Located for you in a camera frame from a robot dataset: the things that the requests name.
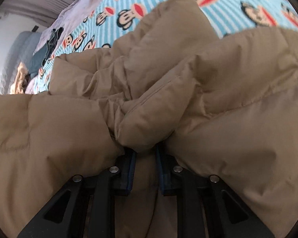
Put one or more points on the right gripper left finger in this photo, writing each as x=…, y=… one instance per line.
x=85, y=206

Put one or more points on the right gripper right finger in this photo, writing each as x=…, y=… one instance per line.
x=206, y=206

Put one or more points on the beige puffer jacket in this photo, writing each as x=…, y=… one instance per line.
x=229, y=108

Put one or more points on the striped beige garment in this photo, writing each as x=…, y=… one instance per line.
x=21, y=80

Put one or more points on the folded blue jeans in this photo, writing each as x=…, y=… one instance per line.
x=43, y=54

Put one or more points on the grey padded headboard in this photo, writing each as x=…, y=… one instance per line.
x=21, y=51

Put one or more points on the blue monkey print blanket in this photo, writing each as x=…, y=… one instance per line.
x=143, y=39

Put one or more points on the grey left curtain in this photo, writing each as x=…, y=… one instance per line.
x=43, y=12

